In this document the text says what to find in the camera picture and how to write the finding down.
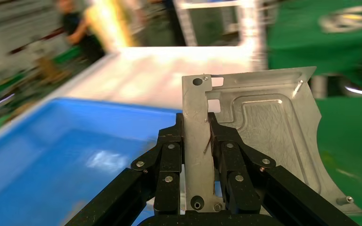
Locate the person in dark clothes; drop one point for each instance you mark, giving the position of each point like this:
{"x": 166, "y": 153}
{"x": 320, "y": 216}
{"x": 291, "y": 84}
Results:
{"x": 90, "y": 46}

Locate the blue plastic bin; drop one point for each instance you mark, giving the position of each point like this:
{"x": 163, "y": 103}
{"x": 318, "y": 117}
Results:
{"x": 59, "y": 156}

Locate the white metal shelf board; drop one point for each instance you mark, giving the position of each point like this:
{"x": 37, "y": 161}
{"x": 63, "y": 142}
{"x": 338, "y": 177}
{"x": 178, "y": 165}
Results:
{"x": 153, "y": 78}

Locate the green table cloth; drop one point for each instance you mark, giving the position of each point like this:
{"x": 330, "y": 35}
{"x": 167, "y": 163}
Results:
{"x": 349, "y": 149}

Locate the white background shelving frame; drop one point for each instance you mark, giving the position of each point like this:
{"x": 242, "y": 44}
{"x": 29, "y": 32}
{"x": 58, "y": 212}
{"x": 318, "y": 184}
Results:
{"x": 249, "y": 21}

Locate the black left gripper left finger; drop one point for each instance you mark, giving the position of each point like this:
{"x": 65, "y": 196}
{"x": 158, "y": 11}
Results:
{"x": 167, "y": 187}

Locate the stamped sheet metal bracket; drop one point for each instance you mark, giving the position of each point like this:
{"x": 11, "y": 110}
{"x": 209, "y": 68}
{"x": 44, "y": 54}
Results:
{"x": 262, "y": 124}

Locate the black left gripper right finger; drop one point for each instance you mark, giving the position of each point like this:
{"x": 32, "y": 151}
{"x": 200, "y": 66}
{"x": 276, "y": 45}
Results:
{"x": 242, "y": 193}

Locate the person in yellow top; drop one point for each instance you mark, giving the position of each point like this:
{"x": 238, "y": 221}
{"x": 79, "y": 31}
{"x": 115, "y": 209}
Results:
{"x": 112, "y": 25}

